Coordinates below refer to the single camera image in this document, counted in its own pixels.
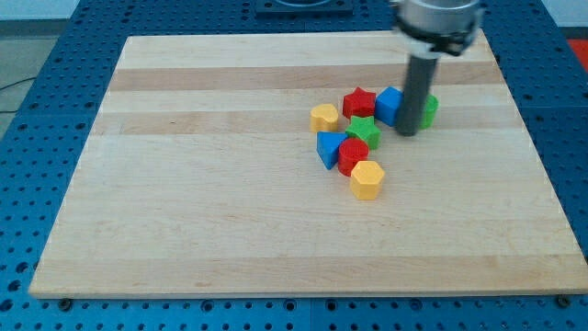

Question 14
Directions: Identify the light wooden board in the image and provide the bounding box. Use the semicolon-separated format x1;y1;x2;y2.
29;31;587;299

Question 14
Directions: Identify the red circle block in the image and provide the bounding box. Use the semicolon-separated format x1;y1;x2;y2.
337;138;369;177

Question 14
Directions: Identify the black floor cable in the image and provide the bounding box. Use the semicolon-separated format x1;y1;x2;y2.
0;76;37;115

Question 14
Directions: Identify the yellow heart block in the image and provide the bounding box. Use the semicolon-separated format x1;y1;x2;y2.
310;104;339;132

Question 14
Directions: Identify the green star block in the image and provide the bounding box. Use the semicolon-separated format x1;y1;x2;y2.
345;116;381;150

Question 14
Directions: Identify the blue triangle block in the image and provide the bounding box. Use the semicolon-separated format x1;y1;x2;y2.
316;131;348;170

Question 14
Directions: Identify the yellow hexagon block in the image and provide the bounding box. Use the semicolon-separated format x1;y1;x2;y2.
349;161;385;200

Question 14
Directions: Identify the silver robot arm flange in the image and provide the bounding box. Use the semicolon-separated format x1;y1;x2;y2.
390;0;484;60

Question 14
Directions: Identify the red star block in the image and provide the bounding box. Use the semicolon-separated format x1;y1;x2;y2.
343;87;376;119

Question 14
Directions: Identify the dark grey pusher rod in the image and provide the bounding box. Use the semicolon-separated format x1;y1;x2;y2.
395;55;438;136

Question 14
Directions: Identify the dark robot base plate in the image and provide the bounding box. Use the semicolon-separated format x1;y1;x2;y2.
253;0;354;17

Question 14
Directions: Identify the green circle block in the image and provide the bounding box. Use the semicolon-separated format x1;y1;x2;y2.
420;95;439;130

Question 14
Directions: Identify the blue cube block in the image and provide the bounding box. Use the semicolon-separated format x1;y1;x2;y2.
374;86;402;127

